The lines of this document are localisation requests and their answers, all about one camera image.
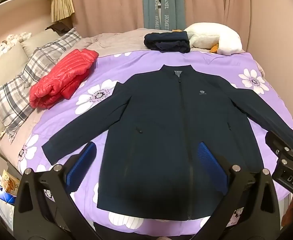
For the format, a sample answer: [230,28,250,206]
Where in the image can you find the hanging fringed cloth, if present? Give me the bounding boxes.
[51,0,75,23]

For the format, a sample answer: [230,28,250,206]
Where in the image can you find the grey plaid pillow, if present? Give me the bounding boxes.
[28,27,83,80]
[0,62,52,143]

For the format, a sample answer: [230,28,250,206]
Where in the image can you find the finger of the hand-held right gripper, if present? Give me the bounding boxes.
[265,130,293,156]

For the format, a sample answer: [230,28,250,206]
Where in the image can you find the pink curtain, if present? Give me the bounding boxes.
[65,0,293,63]

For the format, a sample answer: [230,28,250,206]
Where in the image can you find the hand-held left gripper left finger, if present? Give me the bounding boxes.
[13,141,98,240]

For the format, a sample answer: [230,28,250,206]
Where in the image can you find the blue box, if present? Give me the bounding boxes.
[0,181,17,205]

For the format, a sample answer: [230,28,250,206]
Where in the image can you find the dark brown cloth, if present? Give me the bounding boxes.
[45,22,73,35]

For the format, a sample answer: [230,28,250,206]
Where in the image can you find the small white plush toy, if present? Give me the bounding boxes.
[16,32,32,42]

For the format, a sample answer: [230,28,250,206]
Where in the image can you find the snack bag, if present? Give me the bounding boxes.
[0,169,21,194]

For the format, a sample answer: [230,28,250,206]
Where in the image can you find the beige pillow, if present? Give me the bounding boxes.
[0,42,29,92]
[21,30,62,53]

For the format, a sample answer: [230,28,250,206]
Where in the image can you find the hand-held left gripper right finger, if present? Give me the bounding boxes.
[198,141,285,240]

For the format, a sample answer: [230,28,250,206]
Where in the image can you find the navy zip jacket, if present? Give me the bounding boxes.
[41,64,293,222]

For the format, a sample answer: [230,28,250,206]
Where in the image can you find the folded navy clothes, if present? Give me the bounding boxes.
[143,31,191,53]

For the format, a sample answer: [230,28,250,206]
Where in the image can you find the red puffer jacket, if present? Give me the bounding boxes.
[29,49,99,110]

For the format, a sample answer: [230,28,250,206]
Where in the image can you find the purple floral blanket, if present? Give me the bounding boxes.
[18,47,293,230]

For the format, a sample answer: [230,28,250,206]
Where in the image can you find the white plush dog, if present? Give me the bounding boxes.
[0,34,16,58]

